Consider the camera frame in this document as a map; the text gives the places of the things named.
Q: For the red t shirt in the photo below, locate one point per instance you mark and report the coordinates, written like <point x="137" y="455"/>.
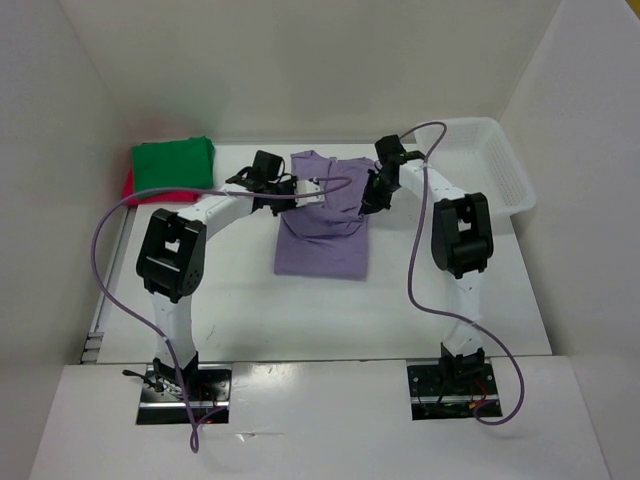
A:
<point x="168" y="197"/>

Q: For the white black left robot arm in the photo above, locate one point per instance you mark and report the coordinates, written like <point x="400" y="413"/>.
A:
<point x="171" y="262"/>

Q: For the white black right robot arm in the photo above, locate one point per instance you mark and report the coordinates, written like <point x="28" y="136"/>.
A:
<point x="461" y="244"/>

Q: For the lavender t shirt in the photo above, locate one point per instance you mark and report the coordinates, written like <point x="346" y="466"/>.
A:
<point x="329" y="239"/>

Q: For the green t shirt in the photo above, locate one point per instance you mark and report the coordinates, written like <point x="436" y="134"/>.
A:
<point x="181" y="163"/>

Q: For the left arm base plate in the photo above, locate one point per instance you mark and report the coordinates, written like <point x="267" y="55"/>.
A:
<point x="161" y="400"/>

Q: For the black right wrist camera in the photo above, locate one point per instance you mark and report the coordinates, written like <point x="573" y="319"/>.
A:
<point x="389" y="149"/>

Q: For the aluminium table edge rail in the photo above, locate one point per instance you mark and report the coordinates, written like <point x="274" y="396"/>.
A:
<point x="95" y="335"/>

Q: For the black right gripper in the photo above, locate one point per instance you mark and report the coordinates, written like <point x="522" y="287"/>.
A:
<point x="371" y="202"/>

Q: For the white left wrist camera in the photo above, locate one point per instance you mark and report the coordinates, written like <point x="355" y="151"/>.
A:
<point x="308" y="192"/>

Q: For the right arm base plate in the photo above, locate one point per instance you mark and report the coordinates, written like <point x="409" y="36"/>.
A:
<point x="434" y="398"/>

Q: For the white plastic basket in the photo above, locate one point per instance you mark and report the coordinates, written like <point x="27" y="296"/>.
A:
<point x="476" y="156"/>

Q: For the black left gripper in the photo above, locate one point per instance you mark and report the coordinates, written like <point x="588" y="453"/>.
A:
<point x="289" y="205"/>

